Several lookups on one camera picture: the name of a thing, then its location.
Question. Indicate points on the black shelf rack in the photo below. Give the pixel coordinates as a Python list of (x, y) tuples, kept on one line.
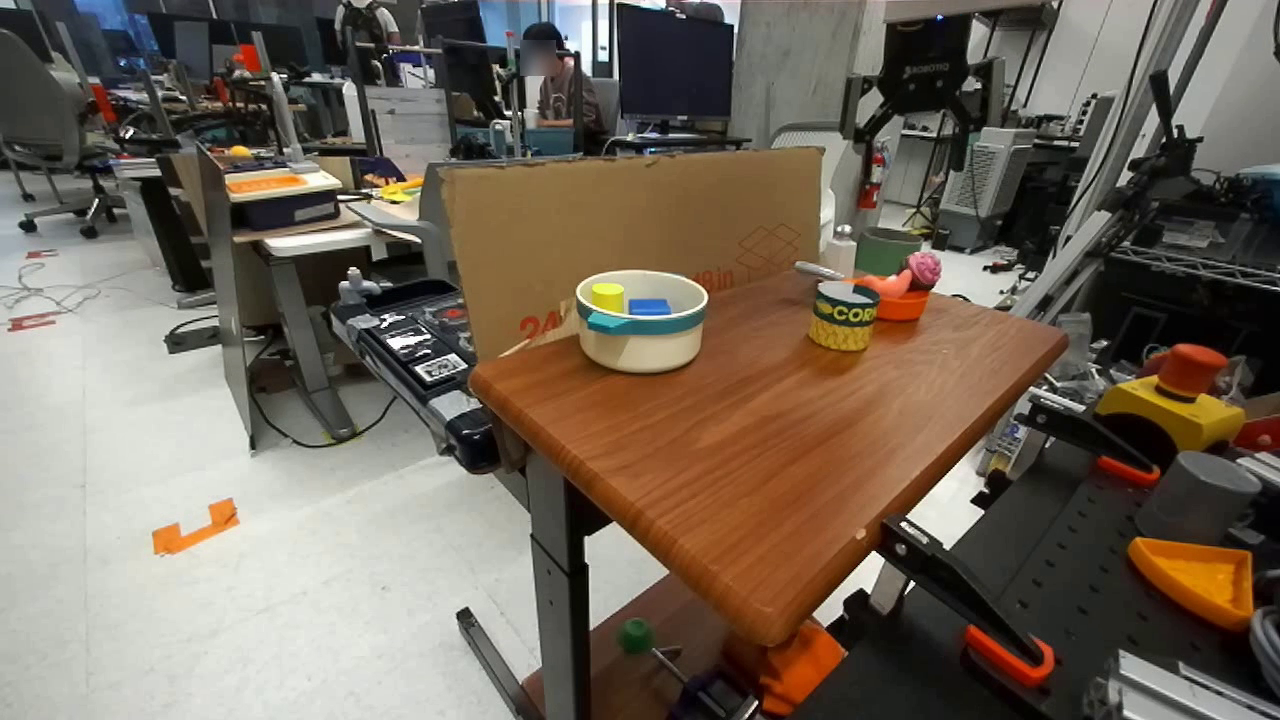
[(1203, 295)]

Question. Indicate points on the grey box orange top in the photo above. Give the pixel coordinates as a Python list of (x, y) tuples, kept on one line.
[(272, 185)]

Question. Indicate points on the black monitor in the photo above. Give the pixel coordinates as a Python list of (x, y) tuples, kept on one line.
[(675, 61)]

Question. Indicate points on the grey desk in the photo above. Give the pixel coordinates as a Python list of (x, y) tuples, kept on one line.
[(313, 243)]

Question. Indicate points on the orange floor marker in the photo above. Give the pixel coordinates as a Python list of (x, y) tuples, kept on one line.
[(173, 539)]

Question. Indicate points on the yellow labelled can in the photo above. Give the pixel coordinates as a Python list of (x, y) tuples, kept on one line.
[(843, 325)]

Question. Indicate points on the orange wedge piece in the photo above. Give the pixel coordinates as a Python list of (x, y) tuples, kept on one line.
[(1203, 583)]

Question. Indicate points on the grey tripod stand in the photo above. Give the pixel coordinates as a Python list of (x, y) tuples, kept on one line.
[(1161, 133)]

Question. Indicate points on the cardboard panel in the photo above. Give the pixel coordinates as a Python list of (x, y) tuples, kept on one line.
[(586, 223)]

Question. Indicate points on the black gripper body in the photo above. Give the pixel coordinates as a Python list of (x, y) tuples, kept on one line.
[(926, 67)]

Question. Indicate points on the blue block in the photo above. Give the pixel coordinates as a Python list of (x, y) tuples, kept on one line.
[(648, 305)]

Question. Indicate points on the green bin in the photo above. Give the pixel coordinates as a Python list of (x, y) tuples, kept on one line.
[(886, 248)]

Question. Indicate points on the red fire extinguisher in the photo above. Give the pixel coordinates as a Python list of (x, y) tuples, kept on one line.
[(872, 185)]

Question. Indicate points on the yellow emergency stop box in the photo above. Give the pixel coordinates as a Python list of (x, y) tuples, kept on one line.
[(1172, 412)]

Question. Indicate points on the seated person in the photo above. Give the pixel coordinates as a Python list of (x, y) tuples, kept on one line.
[(567, 93)]

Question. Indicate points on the orange bowl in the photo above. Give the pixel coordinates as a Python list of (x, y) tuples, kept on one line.
[(900, 309)]

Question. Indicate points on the green ball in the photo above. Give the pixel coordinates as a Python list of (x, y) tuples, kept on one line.
[(636, 637)]

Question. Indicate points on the grey office chair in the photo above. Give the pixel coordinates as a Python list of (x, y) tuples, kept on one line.
[(45, 122)]

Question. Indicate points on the white bottle grey cap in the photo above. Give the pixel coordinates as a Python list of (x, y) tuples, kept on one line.
[(843, 253)]

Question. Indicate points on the black perforated board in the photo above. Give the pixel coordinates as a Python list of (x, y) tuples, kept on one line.
[(1067, 573)]

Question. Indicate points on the grey metal table leg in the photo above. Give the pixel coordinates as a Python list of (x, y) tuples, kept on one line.
[(562, 584)]

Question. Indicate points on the orange printed bracket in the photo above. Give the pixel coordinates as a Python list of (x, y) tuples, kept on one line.
[(801, 665)]

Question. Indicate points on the aluminium extrusion rail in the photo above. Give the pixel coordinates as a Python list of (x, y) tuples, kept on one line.
[(1172, 695)]

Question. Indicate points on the white sign board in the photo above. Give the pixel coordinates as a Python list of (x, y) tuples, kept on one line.
[(409, 124)]

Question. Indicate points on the grey cylinder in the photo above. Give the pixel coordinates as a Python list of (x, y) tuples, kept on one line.
[(1203, 484)]

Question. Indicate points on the yellow block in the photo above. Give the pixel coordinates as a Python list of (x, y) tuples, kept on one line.
[(609, 299)]

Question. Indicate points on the black equipment rail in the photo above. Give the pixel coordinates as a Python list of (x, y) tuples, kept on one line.
[(427, 363)]

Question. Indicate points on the pink ball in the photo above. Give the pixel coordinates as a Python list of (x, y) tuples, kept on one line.
[(920, 271)]

